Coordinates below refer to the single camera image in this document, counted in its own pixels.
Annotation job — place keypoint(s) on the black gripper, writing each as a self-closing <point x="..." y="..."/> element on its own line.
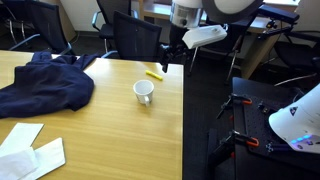
<point x="177" y="36"/>

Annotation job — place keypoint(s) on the white mug cup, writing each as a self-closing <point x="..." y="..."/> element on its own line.
<point x="144" y="90"/>

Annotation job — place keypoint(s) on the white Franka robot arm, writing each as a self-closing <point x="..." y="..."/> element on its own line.
<point x="300" y="120"/>

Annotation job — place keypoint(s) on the yellow highlighter marker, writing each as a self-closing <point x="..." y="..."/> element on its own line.
<point x="154" y="75"/>

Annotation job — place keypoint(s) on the black mesh office chair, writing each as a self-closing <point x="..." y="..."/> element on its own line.
<point x="111" y="16"/>
<point x="136" y="36"/>
<point x="296" y="53"/>
<point x="46" y="23"/>

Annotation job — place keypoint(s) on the black orange-tipped clamp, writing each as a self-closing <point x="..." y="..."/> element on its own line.
<point x="236" y="100"/>
<point x="238" y="140"/>

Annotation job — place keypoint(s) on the light wood side desk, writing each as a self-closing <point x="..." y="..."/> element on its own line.
<point x="256" y="50"/>

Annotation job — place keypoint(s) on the black perforated mounting board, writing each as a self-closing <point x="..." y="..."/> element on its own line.
<point x="256" y="123"/>

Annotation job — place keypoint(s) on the navy blue cloth garment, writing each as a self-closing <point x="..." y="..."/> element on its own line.
<point x="46" y="85"/>

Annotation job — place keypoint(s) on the white paper sheet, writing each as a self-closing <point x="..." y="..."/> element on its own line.
<point x="20" y="136"/>
<point x="50" y="156"/>
<point x="16" y="165"/>

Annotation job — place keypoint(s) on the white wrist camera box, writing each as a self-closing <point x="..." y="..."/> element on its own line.
<point x="203" y="35"/>

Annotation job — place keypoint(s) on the black camera on mount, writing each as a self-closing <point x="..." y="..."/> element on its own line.
<point x="276" y="15"/>

